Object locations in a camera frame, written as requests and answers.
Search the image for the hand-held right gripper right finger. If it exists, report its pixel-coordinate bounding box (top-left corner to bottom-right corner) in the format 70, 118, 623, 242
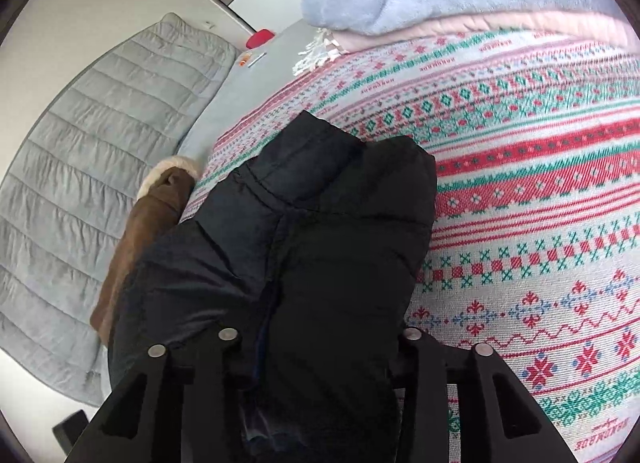
389, 327, 576, 463

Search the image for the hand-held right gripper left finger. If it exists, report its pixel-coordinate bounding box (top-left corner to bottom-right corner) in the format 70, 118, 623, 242
70, 329, 244, 463

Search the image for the black puffer jacket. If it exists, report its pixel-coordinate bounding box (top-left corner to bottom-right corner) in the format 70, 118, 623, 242
107, 110, 438, 463

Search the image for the brown fur-lined coat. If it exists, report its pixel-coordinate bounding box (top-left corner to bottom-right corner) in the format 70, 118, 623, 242
90, 156, 203, 344

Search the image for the small black box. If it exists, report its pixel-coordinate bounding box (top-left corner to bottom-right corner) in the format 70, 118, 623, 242
52, 410, 90, 450

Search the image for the patterned knit blanket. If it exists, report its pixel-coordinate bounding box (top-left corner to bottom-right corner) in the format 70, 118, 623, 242
177, 26, 640, 463

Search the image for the grey quilted mat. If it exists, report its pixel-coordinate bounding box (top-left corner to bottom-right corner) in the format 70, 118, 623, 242
0, 12, 238, 406

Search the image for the small red object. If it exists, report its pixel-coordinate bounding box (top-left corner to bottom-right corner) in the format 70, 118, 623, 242
246, 29, 275, 50

